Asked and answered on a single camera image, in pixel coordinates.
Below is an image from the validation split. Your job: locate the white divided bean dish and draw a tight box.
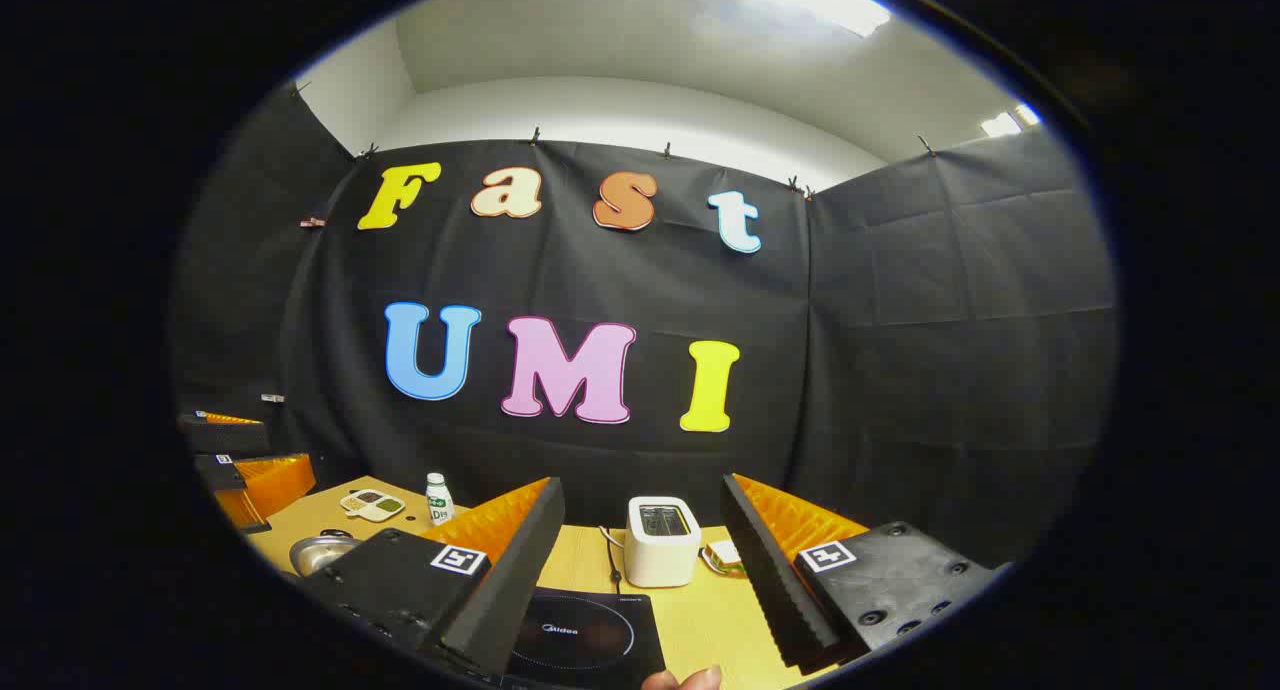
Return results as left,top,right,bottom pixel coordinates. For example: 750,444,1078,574
339,488,406,523

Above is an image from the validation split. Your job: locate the white toaster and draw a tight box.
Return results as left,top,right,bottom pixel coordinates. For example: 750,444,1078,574
626,496,703,588

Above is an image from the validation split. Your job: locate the black power cable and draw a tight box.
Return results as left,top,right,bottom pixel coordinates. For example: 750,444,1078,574
598,526,626,593

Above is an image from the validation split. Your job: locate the black backdrop cloth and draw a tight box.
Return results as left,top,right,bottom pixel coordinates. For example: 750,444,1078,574
170,80,1119,571

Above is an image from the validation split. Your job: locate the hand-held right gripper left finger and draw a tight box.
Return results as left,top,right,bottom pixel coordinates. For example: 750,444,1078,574
296,476,566,677

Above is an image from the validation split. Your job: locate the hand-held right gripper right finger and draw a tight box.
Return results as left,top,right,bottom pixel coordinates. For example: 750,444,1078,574
720,473,1001,675

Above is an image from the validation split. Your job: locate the steel pot with black handles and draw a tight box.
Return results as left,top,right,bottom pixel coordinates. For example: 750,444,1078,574
288,531,361,578

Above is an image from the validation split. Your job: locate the black induction cooktop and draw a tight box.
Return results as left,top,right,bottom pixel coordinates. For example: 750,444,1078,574
505,588,668,690

